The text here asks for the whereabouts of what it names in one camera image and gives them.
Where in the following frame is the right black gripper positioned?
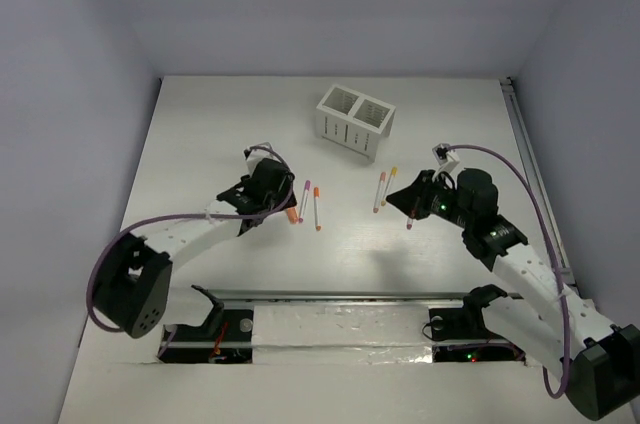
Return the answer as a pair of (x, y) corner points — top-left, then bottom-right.
(384, 169), (473, 229)

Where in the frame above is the orange eraser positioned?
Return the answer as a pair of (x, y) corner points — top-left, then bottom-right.
(285, 207), (299, 224)

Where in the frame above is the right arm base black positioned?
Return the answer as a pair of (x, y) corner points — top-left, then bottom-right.
(421, 284), (525, 364)

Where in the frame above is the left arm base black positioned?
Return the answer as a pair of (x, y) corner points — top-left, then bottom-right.
(157, 285), (254, 364)

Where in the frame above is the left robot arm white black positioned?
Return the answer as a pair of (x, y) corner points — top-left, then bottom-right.
(86, 154), (297, 339)

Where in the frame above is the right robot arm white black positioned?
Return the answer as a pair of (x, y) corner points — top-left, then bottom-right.
(386, 169), (639, 421)

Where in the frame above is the yellow capped white marker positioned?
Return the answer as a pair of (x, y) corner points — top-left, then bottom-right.
(381, 166), (398, 206)

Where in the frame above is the salmon capped white marker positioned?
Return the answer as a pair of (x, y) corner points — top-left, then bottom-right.
(372, 171), (386, 214)

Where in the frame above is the purple capped white marker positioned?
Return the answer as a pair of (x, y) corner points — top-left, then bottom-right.
(298, 180), (311, 224)

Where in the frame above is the orange capped white marker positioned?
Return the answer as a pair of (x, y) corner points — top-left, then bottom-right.
(313, 187), (322, 231)

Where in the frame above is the white two-compartment pen holder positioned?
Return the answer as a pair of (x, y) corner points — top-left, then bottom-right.
(315, 85), (396, 162)

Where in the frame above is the white foam block centre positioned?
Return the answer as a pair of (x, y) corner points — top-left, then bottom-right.
(251, 303), (432, 365)

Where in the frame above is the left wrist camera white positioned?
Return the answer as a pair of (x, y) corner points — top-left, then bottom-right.
(243, 142), (273, 175)

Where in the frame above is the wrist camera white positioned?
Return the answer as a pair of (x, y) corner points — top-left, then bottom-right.
(432, 143), (460, 182)
(243, 142), (273, 175)

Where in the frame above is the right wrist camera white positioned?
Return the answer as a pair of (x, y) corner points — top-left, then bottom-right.
(432, 143), (460, 182)

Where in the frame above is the aluminium rail front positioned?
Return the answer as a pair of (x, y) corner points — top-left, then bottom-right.
(169, 287), (521, 303)

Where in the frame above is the aluminium rail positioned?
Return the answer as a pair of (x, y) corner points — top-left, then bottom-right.
(169, 287), (521, 303)
(499, 77), (579, 292)

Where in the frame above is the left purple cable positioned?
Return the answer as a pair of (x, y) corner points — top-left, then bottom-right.
(86, 143), (297, 334)

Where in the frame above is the aluminium rail right side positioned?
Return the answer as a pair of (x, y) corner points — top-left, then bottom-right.
(499, 77), (579, 292)

